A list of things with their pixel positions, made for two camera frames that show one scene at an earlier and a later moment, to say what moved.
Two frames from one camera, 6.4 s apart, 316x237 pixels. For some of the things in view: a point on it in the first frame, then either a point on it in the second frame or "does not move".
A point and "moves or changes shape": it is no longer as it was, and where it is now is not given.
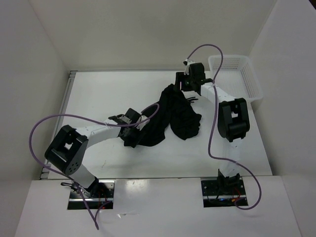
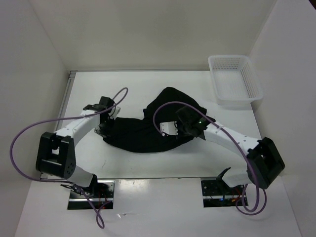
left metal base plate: (99, 195) does not move
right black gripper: (180, 77) to (178, 122)
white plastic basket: (237, 77) does not move
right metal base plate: (213, 197) does not move
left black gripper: (133, 141) to (102, 132)
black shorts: (174, 110) moves or changes shape
